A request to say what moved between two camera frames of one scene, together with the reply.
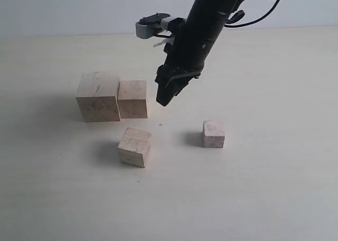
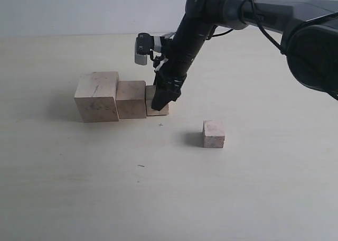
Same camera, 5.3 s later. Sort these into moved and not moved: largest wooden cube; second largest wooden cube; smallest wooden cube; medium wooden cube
Moved: medium wooden cube
Not moved: largest wooden cube; smallest wooden cube; second largest wooden cube
